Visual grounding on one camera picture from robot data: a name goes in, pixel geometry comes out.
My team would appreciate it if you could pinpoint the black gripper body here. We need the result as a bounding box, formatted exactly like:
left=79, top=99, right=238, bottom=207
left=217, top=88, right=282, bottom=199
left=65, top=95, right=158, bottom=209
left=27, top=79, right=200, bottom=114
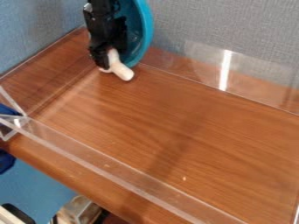
left=81, top=0, right=128, bottom=55

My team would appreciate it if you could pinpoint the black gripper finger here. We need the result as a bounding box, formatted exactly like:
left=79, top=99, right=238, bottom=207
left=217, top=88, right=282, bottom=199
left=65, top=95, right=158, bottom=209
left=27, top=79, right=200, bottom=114
left=116, top=38, right=128, bottom=60
left=87, top=47, right=109, bottom=70

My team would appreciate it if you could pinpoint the blue plastic bowl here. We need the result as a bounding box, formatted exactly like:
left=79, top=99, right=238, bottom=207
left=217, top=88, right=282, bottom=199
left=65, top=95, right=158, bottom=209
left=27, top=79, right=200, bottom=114
left=117, top=0, right=154, bottom=67

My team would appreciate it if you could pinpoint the white and brown toy mushroom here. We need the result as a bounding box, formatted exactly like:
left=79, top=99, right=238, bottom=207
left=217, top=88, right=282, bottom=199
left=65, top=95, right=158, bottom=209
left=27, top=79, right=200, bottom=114
left=98, top=48, right=134, bottom=81

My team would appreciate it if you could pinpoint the clear acrylic barrier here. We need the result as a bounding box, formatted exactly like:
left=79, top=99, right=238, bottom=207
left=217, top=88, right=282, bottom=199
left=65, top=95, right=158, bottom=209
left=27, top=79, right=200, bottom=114
left=0, top=29, right=299, bottom=224

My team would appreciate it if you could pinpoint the blue clamp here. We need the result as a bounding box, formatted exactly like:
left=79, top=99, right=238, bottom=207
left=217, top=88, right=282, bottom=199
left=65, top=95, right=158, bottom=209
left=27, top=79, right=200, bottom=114
left=0, top=103, right=19, bottom=174

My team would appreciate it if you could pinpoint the black and white object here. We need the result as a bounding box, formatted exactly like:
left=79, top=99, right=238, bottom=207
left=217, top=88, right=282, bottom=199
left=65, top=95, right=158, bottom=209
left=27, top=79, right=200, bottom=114
left=0, top=204, right=35, bottom=224

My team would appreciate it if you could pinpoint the metal frame under table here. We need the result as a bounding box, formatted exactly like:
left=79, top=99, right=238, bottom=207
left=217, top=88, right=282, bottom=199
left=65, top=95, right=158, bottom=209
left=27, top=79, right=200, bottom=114
left=49, top=195, right=102, bottom=224

